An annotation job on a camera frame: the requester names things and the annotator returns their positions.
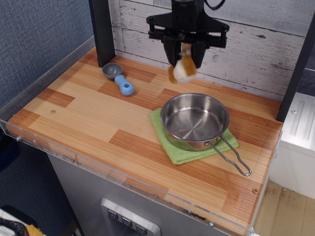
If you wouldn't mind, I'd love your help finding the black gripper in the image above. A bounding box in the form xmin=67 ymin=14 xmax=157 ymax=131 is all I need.
xmin=146 ymin=0 xmax=229 ymax=68

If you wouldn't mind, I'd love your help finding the brown and white plush dog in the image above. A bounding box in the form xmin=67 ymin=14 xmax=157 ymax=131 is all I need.
xmin=168 ymin=43 xmax=197 ymax=84

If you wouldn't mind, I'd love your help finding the stainless steel pot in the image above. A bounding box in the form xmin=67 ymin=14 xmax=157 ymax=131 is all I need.
xmin=160 ymin=92 xmax=252 ymax=177

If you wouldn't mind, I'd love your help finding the blue and grey scoop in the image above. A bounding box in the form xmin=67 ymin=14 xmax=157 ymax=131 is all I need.
xmin=102 ymin=63 xmax=134 ymax=96

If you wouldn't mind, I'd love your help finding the green cloth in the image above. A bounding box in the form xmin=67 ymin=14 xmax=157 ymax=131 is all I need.
xmin=150 ymin=108 xmax=239 ymax=165

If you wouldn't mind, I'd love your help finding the white ridged box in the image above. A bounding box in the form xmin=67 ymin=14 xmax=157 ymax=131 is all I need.
xmin=269 ymin=92 xmax=315 ymax=199

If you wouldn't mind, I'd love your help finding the grey cabinet with button panel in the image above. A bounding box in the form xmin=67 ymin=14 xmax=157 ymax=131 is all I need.
xmin=46 ymin=153 xmax=244 ymax=236

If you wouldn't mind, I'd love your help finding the clear acrylic guard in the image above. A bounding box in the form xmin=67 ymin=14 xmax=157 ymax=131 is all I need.
xmin=0 ymin=38 xmax=282 ymax=236

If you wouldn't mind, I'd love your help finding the black cable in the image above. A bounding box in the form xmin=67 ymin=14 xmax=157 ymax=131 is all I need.
xmin=203 ymin=0 xmax=226 ymax=11

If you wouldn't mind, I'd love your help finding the black vertical post left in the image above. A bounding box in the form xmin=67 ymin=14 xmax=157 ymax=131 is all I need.
xmin=89 ymin=0 xmax=116 ymax=67

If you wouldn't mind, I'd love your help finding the black vertical post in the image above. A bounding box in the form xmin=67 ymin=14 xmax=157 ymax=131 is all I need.
xmin=89 ymin=0 xmax=116 ymax=67
xmin=277 ymin=15 xmax=315 ymax=122

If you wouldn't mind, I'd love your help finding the black vertical post right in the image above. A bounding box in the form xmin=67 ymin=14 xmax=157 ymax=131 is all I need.
xmin=277 ymin=15 xmax=315 ymax=122

